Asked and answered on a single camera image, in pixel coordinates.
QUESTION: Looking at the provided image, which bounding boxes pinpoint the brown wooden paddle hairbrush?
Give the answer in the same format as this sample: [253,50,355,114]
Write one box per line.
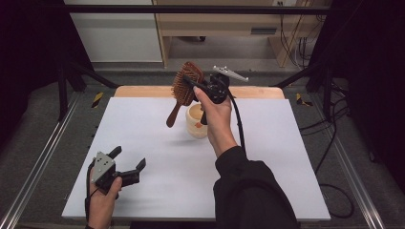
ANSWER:
[165,61,206,129]

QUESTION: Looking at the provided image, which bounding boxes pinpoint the light wooden table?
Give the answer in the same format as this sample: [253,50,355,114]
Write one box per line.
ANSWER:
[114,85,286,99]

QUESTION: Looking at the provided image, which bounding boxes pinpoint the black curtain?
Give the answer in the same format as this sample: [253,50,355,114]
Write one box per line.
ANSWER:
[309,0,405,187]
[0,0,94,154]

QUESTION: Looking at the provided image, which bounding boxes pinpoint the hanging cable bundle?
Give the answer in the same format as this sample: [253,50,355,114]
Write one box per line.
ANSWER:
[279,0,327,70]

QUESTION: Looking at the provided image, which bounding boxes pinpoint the black metal frame stand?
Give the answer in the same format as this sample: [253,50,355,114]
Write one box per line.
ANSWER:
[56,60,119,122]
[270,60,336,119]

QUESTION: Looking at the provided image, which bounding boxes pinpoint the white cabinet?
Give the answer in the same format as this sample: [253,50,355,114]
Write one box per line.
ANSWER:
[63,0,163,63]

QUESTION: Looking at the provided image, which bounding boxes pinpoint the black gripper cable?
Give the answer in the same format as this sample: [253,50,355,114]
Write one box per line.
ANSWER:
[226,89,355,219]
[83,160,97,223]

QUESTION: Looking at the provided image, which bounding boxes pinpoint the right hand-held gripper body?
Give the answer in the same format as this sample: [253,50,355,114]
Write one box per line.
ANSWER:
[203,65,249,105]

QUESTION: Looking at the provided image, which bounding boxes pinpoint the black horizontal frame bar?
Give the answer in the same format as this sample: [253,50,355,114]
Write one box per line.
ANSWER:
[63,4,333,15]

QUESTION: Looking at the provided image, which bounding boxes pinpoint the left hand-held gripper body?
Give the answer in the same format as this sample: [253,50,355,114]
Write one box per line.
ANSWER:
[90,151,141,196]

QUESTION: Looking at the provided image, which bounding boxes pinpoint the cream ceramic cup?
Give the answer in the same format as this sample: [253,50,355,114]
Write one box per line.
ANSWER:
[185,103,210,139]

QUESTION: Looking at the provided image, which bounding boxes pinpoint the black floor cables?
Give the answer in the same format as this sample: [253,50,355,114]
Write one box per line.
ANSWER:
[299,81,352,176]

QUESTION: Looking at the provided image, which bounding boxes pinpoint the light wooden desk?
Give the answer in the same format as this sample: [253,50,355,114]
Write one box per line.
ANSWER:
[152,0,332,69]

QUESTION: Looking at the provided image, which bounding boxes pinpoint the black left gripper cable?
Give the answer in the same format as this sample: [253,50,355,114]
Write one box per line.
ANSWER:
[83,160,97,223]

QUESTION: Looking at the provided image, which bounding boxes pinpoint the white table mat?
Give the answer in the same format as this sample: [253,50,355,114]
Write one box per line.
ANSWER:
[61,96,331,222]

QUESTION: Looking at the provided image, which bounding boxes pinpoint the yellow black floor tape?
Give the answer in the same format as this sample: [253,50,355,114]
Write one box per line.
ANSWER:
[91,92,105,109]
[295,93,314,108]

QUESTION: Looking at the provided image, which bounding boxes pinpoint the aluminium floor rail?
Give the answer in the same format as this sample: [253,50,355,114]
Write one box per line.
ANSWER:
[309,94,387,229]
[0,92,81,229]

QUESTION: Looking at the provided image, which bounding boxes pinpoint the person's left hand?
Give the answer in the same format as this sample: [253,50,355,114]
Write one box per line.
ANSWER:
[87,171,124,229]

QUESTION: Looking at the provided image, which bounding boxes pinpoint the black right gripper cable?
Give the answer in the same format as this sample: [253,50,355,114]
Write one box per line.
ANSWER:
[226,89,355,219]

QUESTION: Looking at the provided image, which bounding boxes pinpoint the person's right hand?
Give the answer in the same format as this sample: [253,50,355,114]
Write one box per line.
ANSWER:
[193,86,240,158]

